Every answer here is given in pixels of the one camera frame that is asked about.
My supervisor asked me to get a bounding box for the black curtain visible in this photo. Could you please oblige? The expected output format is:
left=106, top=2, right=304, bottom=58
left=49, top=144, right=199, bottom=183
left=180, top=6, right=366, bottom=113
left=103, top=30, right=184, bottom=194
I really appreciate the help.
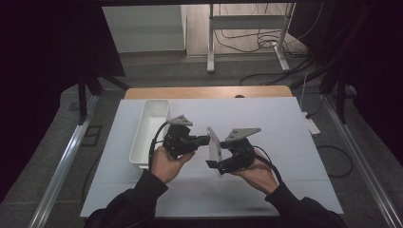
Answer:
left=0, top=0, right=126, bottom=203
left=289, top=0, right=403, bottom=160

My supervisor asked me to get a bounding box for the person's right hand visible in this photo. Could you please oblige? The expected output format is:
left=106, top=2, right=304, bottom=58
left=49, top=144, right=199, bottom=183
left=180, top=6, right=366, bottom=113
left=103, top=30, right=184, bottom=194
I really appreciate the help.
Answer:
left=230, top=149, right=280, bottom=196

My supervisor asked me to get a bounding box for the black floor frame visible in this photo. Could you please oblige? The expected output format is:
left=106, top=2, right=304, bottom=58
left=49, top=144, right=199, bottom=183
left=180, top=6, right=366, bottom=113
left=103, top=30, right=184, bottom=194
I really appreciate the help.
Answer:
left=80, top=124, right=104, bottom=147

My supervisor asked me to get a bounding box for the white power strip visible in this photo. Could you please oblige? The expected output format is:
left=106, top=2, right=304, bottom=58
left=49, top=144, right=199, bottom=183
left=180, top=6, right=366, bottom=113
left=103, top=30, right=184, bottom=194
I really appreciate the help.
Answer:
left=301, top=111, right=321, bottom=136

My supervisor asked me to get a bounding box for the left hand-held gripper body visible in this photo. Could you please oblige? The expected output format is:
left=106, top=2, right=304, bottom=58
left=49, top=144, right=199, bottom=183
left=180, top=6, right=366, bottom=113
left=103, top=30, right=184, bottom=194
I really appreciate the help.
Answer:
left=162, top=114, right=200, bottom=160

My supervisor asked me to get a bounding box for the person's left hand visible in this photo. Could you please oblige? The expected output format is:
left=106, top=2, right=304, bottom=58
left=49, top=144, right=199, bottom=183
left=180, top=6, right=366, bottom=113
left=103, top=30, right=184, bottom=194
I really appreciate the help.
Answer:
left=150, top=145, right=196, bottom=185

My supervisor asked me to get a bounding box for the aluminium floor rail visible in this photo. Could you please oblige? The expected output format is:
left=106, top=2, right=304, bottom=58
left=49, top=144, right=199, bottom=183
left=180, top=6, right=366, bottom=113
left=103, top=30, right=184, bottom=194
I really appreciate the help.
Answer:
left=322, top=94, right=403, bottom=228
left=28, top=94, right=101, bottom=228

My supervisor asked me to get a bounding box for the black metal stand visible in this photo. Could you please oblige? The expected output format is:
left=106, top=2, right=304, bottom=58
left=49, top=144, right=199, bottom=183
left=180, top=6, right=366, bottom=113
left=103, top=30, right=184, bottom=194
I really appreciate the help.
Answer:
left=76, top=70, right=131, bottom=125
left=318, top=61, right=351, bottom=125

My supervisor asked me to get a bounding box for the white plastic storage bin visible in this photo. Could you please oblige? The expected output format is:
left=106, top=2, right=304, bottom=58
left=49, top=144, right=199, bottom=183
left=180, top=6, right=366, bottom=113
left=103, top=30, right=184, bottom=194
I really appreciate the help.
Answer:
left=128, top=99, right=172, bottom=170

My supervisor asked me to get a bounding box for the hand-held gripper black cable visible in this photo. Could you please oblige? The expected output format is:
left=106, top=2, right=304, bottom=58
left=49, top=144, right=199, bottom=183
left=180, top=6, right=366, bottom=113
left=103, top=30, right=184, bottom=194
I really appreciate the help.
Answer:
left=147, top=121, right=171, bottom=170
left=252, top=144, right=284, bottom=185

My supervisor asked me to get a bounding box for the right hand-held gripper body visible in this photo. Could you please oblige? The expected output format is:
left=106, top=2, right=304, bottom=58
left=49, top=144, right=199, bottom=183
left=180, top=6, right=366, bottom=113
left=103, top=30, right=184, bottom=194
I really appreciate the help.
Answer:
left=220, top=126, right=262, bottom=174

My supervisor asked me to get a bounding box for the white metal desk frame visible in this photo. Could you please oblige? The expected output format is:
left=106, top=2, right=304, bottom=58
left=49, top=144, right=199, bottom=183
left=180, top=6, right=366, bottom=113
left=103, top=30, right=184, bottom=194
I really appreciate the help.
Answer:
left=206, top=2, right=297, bottom=74

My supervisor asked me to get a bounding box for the tangle of black floor cables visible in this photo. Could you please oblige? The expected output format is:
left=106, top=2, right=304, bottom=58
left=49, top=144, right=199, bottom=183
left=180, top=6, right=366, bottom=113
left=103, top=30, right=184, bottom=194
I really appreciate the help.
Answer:
left=214, top=3, right=324, bottom=87

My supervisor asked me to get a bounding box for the white cable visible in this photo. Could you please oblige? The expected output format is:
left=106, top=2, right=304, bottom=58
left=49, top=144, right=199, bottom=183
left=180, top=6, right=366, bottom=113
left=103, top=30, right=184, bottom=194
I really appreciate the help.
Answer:
left=299, top=72, right=310, bottom=114

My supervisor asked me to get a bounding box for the black looped floor cable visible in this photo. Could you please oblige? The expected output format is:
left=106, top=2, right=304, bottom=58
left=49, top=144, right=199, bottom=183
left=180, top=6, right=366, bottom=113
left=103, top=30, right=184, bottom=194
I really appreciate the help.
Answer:
left=316, top=144, right=355, bottom=179

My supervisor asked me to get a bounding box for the left hand-held gripper black cable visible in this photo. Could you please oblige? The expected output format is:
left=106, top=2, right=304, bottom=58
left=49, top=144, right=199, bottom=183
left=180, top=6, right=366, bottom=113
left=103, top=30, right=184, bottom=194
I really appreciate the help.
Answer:
left=147, top=121, right=171, bottom=170

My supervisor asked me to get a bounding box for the iridescent blue phone case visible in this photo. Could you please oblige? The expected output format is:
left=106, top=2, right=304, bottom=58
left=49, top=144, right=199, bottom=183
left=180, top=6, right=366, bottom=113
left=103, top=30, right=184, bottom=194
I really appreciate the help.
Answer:
left=206, top=126, right=223, bottom=176

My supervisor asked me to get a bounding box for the right hand-held gripper black cable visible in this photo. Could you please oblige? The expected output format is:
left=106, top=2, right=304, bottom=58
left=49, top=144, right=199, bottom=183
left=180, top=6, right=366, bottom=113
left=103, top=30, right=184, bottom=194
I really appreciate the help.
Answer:
left=252, top=144, right=284, bottom=185

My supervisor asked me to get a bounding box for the white wall panel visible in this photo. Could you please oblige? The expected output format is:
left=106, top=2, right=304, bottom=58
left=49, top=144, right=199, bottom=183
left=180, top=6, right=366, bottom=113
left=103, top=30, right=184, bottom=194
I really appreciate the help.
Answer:
left=101, top=4, right=188, bottom=54

